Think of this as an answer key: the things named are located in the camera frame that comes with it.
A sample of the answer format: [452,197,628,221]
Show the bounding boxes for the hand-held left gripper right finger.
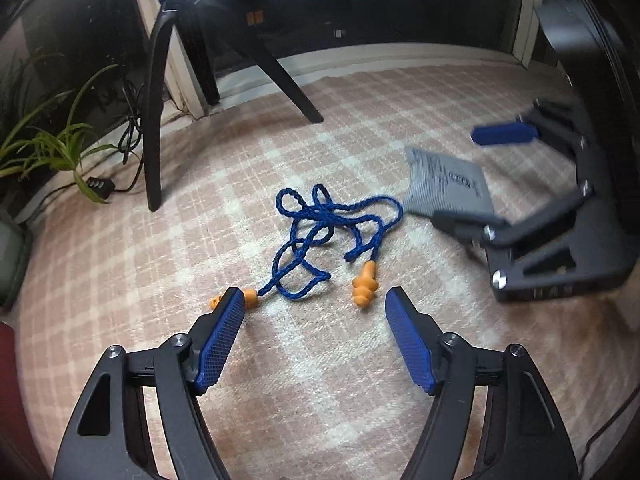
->
[384,286,583,480]

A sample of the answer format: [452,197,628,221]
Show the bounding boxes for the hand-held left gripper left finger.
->
[51,286,247,480]

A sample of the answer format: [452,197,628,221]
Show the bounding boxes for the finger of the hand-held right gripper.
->
[431,180,637,306]
[471,97,597,171]

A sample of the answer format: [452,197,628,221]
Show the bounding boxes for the grey printed packet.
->
[403,146,493,221]

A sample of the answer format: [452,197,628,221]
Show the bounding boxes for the blue corded orange earplugs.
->
[210,184,405,312]

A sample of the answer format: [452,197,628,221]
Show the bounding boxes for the checked beige blanket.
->
[12,50,640,480]

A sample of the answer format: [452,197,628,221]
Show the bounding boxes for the dark red object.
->
[0,320,22,461]

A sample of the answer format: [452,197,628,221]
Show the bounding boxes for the dark plant pot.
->
[0,207,32,311]

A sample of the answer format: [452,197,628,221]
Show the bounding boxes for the green spider plant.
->
[0,47,123,206]

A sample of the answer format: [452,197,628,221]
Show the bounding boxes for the black tripod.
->
[112,0,326,213]

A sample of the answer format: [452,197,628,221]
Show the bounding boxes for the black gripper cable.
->
[577,390,640,480]

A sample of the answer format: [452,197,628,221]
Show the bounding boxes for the black power cable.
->
[97,67,151,195]

